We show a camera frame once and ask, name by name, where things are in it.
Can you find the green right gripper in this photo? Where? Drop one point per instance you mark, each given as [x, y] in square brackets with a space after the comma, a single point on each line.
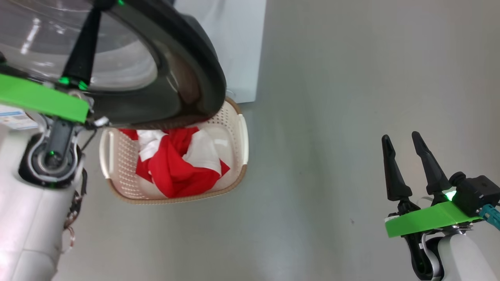
[425, 220]

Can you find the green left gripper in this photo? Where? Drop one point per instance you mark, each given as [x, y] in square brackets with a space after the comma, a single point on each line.
[39, 97]

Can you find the washing machine glass door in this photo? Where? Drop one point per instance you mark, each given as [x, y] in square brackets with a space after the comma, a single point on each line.
[187, 70]

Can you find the red and white garment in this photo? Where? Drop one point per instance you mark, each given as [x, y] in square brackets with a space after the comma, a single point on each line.
[175, 171]

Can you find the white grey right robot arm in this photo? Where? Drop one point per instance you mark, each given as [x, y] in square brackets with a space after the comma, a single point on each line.
[465, 261]

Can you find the cream perforated laundry basket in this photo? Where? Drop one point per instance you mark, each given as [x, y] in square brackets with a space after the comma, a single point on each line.
[121, 168]

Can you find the white front-load washing machine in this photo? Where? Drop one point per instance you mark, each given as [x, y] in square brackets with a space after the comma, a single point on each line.
[230, 47]

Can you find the blue energy label sticker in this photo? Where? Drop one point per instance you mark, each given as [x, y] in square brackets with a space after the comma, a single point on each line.
[11, 117]

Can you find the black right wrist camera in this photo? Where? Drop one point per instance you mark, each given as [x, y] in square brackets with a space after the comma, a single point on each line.
[474, 193]

